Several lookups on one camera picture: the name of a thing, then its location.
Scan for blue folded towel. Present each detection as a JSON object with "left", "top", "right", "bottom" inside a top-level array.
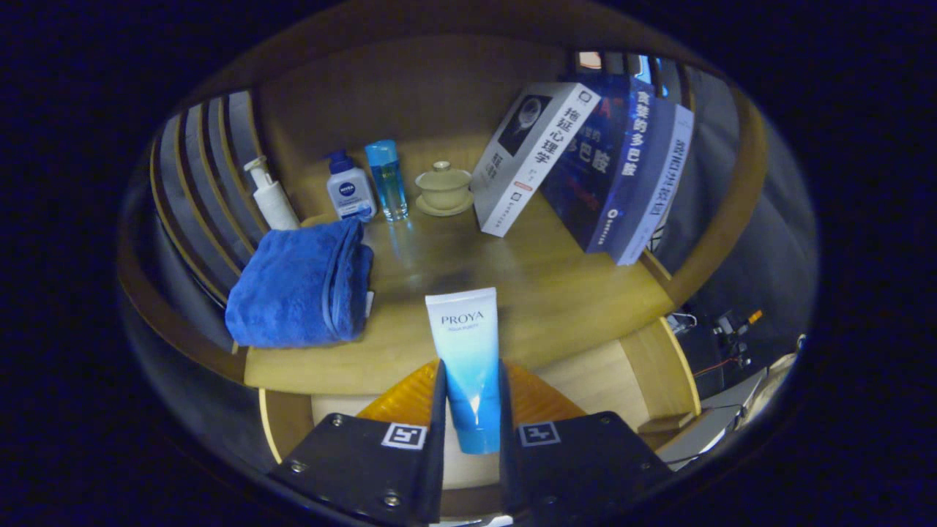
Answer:
[{"left": 225, "top": 218, "right": 375, "bottom": 349}]

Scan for white lotion bottle blue cap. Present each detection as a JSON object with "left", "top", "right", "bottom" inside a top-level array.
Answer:
[{"left": 326, "top": 149, "right": 378, "bottom": 223}]

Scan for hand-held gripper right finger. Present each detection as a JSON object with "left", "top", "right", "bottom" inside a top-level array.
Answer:
[{"left": 498, "top": 359, "right": 674, "bottom": 517}]

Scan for wooden countertop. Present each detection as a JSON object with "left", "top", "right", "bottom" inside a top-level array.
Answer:
[{"left": 244, "top": 132, "right": 674, "bottom": 396}]

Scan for white pump bottle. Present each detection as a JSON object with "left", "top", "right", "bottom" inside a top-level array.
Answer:
[{"left": 244, "top": 155, "right": 301, "bottom": 232}]

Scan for pale lavender book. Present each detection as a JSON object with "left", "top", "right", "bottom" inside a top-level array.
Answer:
[{"left": 615, "top": 102, "right": 695, "bottom": 266}]

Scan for wooden drawer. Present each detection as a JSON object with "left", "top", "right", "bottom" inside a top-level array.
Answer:
[{"left": 258, "top": 318, "right": 702, "bottom": 513}]

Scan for beige lidded tea cup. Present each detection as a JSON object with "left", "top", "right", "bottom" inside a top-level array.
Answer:
[{"left": 415, "top": 161, "right": 475, "bottom": 217}]

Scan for clear blue bottle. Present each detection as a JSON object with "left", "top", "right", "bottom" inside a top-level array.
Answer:
[{"left": 365, "top": 140, "right": 409, "bottom": 222}]

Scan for blue and white cosmetic tube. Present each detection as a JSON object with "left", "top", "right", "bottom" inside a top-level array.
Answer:
[{"left": 425, "top": 287, "right": 503, "bottom": 455}]

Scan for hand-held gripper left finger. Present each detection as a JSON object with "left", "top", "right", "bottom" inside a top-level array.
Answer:
[{"left": 269, "top": 359, "right": 447, "bottom": 526}]

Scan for white book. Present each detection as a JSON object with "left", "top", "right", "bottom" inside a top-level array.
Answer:
[{"left": 470, "top": 82, "right": 602, "bottom": 238}]

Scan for black device with orange part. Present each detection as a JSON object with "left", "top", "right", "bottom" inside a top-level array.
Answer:
[{"left": 714, "top": 309, "right": 766, "bottom": 359}]

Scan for wooden cabinet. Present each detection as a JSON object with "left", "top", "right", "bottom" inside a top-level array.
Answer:
[{"left": 117, "top": 0, "right": 769, "bottom": 381}]

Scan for dark blue book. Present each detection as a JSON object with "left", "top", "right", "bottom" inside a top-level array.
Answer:
[{"left": 540, "top": 72, "right": 656, "bottom": 254}]

